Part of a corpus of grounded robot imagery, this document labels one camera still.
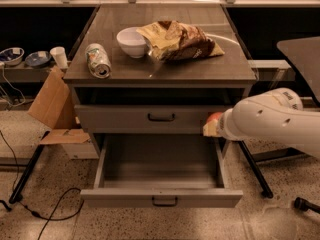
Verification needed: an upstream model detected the white ceramic bowl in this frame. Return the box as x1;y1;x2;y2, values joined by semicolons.
116;27;148;58

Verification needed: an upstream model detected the open grey middle drawer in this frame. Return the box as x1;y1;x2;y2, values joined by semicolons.
81;134;243;208

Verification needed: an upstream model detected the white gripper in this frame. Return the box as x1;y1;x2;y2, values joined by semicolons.
203;109;239;140

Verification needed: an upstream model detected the brown cardboard box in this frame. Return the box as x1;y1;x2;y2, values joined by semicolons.
28;66;99;159

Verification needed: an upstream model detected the black left table leg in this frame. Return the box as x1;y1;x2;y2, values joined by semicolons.
9;144;45;204

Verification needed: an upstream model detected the white paper cup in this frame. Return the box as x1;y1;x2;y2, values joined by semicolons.
50;46;68;69

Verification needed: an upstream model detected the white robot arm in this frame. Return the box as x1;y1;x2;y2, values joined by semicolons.
203;37;320;158

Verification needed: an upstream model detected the blue patterned bowl right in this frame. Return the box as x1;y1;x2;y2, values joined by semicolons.
25;51;51;68

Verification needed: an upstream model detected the blue patterned bowl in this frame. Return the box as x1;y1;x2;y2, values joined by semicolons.
25;51;51;68
0;47;24;66

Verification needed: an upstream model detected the green white soda can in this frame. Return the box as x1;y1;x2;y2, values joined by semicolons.
85;43;111;79

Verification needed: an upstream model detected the black floor cable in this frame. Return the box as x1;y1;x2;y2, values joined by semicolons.
0;130;85;240

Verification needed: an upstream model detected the yellow brown chip bag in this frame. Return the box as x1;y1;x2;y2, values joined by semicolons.
137;21;224;61

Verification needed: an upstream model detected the closed grey upper drawer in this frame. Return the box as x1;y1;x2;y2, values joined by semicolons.
75;105;229;134

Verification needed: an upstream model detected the black metal stand frame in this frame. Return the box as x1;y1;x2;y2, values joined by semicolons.
237;141;302;199

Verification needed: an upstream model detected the black caster wheel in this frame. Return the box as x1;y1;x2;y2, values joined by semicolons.
294;197;320;214

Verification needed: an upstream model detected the red apple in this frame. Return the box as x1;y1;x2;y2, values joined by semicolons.
206;112;223;123

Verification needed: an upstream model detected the blue patterned bowl left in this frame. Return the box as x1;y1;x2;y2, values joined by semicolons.
0;47;24;66

